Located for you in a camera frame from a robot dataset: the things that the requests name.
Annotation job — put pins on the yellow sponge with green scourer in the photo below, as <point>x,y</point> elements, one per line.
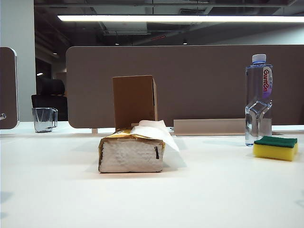
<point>275,152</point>

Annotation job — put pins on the clear plastic water bottle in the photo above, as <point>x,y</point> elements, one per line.
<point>257,95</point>

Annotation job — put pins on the white tissue sheet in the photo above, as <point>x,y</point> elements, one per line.
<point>154,130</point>

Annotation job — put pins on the brown cardboard box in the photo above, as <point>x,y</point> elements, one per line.
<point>133,99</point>

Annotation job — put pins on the gold wrapped tissue pack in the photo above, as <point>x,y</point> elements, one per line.
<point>129,156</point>

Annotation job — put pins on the wide brown desk partition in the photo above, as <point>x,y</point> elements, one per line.
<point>202,83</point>

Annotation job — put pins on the long ceiling light strip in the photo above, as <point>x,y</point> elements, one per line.
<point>166,18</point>

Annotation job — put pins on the black office chair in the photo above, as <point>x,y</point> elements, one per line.
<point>51,102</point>

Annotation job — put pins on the clear glass mug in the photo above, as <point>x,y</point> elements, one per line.
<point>44,120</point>

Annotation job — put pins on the narrow brown desk partition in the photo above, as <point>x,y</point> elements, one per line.
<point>7,90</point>

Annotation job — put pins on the clear plastic hook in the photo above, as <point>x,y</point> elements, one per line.
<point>2,116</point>

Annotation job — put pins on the white partition foot bracket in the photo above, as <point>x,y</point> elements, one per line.
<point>94,130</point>

